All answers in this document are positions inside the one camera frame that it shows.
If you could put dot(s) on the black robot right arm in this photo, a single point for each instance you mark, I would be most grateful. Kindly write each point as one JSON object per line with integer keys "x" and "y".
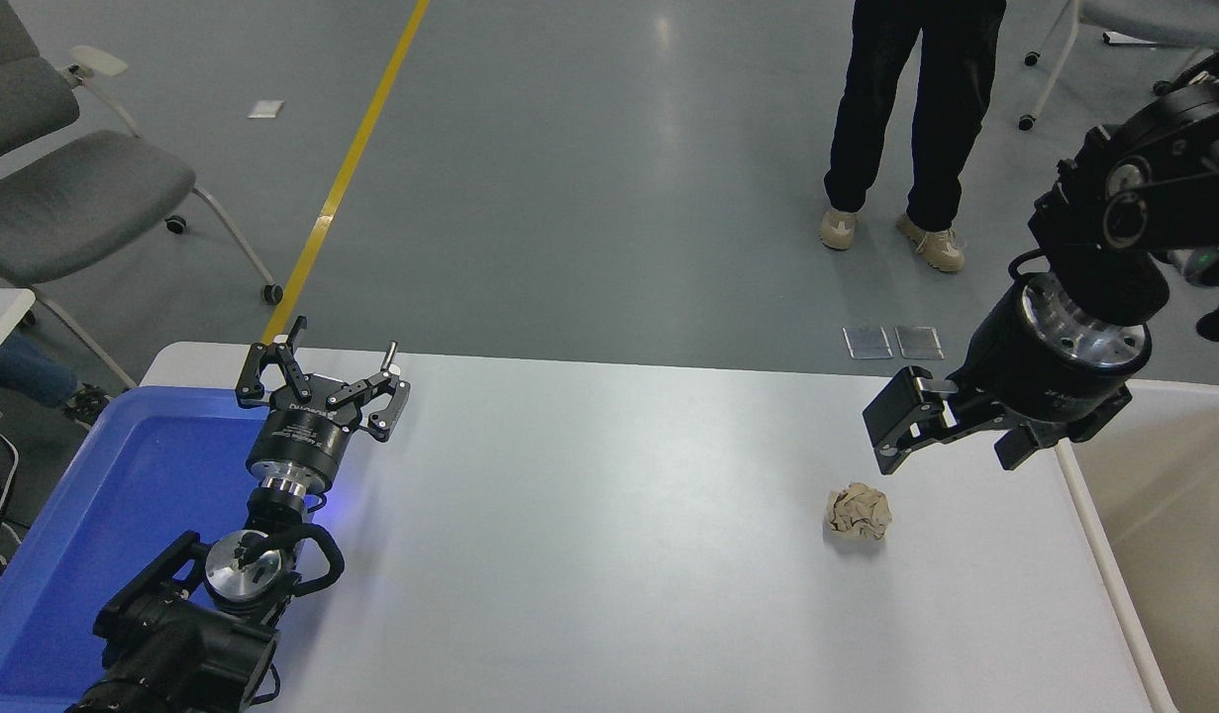
{"x": 1164, "y": 168}

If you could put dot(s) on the grey padded office chair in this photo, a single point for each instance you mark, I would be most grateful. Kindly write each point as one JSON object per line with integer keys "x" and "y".
{"x": 74, "y": 198}

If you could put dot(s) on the seated person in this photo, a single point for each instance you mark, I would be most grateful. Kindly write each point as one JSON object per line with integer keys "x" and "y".
{"x": 20, "y": 368}

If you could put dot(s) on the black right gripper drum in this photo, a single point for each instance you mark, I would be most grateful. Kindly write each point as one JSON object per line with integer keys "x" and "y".
{"x": 1005, "y": 371}

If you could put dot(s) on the white-framed grey chair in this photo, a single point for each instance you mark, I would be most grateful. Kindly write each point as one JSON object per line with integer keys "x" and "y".
{"x": 1164, "y": 15}

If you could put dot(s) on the tan paper ball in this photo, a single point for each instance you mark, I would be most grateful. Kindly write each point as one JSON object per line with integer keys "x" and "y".
{"x": 859, "y": 511}

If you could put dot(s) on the blue plastic tray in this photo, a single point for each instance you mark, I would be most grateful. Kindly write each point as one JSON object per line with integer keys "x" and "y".
{"x": 124, "y": 475}

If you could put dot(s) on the silver floor plate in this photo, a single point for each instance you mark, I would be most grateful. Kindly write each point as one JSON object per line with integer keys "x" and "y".
{"x": 867, "y": 343}
{"x": 919, "y": 342}

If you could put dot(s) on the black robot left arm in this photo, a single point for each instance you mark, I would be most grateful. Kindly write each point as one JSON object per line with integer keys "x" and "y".
{"x": 183, "y": 644}

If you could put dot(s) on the standing person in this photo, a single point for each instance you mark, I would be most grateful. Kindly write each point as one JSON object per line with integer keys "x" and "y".
{"x": 951, "y": 109}

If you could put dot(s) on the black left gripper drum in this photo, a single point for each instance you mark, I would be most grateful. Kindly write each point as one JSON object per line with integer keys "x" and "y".
{"x": 297, "y": 444}

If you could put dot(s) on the large pale bin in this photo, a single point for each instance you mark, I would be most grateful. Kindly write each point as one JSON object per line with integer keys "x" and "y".
{"x": 1183, "y": 535}

